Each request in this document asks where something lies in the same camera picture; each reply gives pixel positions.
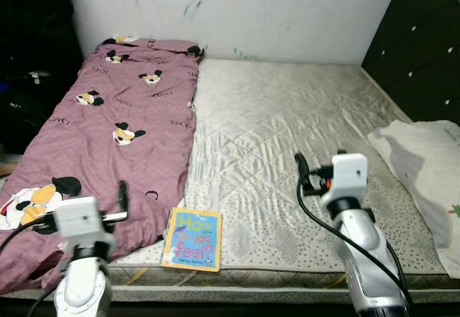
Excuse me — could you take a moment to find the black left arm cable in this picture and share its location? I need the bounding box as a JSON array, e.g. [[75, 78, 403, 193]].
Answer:
[[0, 215, 60, 254]]

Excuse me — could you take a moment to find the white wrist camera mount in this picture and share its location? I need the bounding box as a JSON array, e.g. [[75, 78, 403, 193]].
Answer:
[[330, 152, 369, 200], [53, 196, 116, 247]]

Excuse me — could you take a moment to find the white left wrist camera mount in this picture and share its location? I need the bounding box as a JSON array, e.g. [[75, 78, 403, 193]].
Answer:
[[53, 196, 116, 247]]

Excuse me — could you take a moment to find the colourful children's book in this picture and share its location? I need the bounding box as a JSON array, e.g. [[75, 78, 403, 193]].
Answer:
[[159, 207, 224, 272]]

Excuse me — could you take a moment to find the white pillow with tree print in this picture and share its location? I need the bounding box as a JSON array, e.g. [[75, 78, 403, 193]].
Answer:
[[367, 119, 460, 280]]

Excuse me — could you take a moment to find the dark bed frame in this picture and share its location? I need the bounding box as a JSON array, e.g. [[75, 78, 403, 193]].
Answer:
[[0, 297, 460, 317]]

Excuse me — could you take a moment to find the black bags pile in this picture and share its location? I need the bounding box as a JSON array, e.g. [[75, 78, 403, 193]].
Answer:
[[0, 0, 84, 157]]

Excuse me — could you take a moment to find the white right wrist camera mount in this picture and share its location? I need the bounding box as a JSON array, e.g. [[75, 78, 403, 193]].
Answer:
[[330, 152, 369, 200]]

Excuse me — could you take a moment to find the purple cartoon print blanket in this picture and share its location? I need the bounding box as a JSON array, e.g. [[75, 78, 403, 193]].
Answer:
[[0, 35, 204, 298]]

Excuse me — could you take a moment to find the cream quilted mattress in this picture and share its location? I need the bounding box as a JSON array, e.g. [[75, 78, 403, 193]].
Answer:
[[0, 58, 460, 305]]

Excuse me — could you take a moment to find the dark tufted headboard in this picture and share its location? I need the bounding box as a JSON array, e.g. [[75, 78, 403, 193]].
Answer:
[[361, 0, 460, 124]]

